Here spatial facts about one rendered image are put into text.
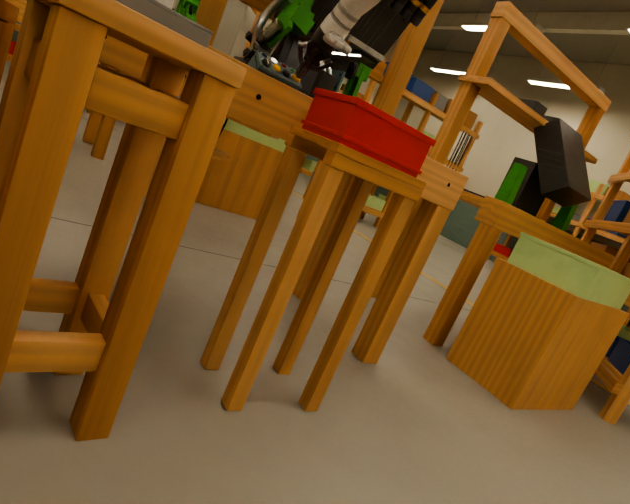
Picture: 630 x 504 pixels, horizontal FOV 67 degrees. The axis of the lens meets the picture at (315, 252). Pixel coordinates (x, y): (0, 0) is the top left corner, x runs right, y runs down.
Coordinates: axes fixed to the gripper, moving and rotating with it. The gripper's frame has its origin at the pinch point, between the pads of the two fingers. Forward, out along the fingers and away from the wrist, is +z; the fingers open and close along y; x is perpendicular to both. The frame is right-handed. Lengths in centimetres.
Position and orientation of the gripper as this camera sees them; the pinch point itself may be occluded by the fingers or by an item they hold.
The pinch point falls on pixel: (301, 71)
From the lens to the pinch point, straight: 149.8
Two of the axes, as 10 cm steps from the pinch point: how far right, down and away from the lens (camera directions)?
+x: 1.8, 8.3, -5.3
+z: -6.0, 5.2, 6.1
